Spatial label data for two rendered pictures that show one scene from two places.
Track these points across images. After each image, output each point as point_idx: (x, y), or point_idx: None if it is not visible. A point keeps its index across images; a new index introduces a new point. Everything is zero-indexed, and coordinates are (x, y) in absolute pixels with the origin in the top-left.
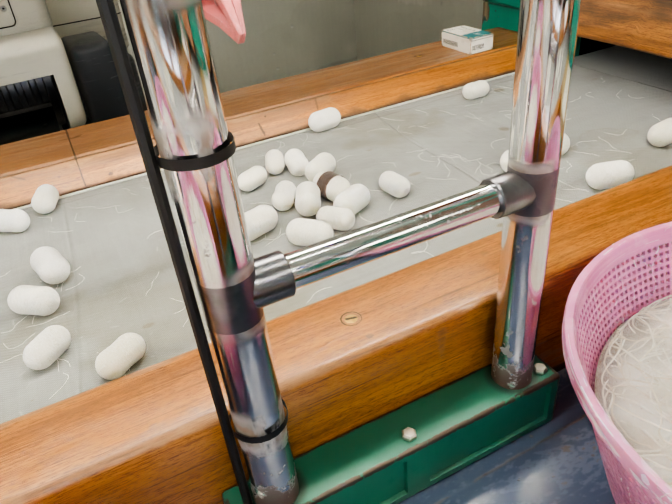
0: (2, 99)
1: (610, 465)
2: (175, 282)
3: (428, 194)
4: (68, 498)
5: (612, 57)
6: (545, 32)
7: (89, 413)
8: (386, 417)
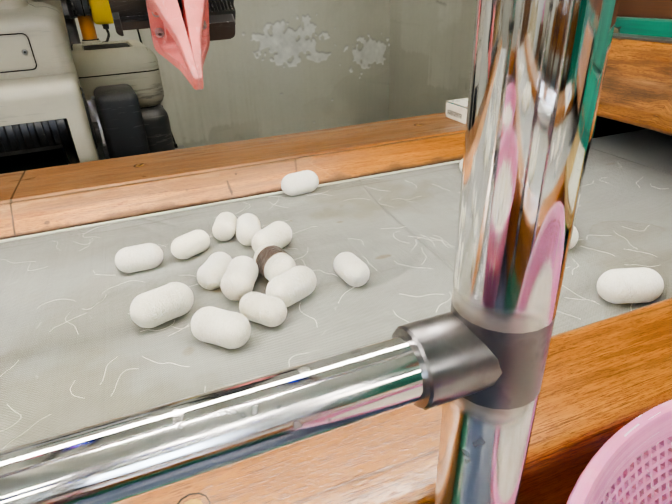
0: (14, 137)
1: None
2: (28, 379)
3: (392, 286)
4: None
5: (630, 142)
6: (533, 17)
7: None
8: None
